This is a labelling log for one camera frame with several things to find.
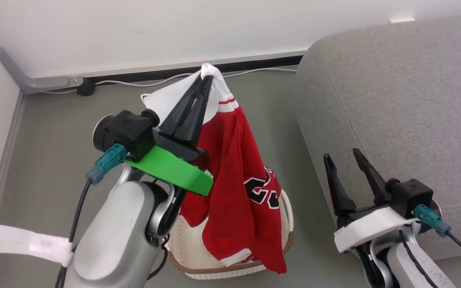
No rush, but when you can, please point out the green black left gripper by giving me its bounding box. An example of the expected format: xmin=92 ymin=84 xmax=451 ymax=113
xmin=125 ymin=74 xmax=214 ymax=197

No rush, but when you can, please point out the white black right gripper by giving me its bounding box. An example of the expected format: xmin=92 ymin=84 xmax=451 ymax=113
xmin=323 ymin=148 xmax=421 ymax=254

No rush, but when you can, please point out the red white basketball jersey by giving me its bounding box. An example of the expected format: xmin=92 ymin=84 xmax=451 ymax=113
xmin=140 ymin=63 xmax=288 ymax=275

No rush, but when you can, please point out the grey fabric seat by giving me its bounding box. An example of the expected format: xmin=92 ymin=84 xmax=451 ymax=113
xmin=294 ymin=12 xmax=461 ymax=261

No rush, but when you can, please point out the white woven laundry basket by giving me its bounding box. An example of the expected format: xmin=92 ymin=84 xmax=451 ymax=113
xmin=166 ymin=187 xmax=295 ymax=280

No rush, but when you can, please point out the black baseboard strip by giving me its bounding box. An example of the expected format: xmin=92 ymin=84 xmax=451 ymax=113
xmin=82 ymin=55 xmax=304 ymax=84

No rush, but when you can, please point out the black round floor stopper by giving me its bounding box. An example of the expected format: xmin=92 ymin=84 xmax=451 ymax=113
xmin=76 ymin=78 xmax=96 ymax=97

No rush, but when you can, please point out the white tape wrap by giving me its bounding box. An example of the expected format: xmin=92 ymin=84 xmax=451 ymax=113
xmin=0 ymin=222 xmax=74 ymax=268

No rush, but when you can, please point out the white floor cable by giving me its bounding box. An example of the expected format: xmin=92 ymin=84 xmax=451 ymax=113
xmin=42 ymin=67 xmax=297 ymax=95

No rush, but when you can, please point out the teal plug black right camera cable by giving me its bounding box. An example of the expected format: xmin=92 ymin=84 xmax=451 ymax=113
xmin=414 ymin=204 xmax=461 ymax=269

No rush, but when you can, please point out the teal plug black camera cable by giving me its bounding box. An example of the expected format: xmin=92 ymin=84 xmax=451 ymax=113
xmin=56 ymin=144 xmax=128 ymax=288
xmin=414 ymin=204 xmax=461 ymax=269

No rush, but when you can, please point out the teal plug black left camera cable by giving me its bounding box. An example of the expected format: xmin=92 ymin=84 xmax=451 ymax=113
xmin=56 ymin=144 xmax=128 ymax=288

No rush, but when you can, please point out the grey cable conduit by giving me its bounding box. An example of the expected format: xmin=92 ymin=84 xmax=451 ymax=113
xmin=0 ymin=46 xmax=84 ymax=95

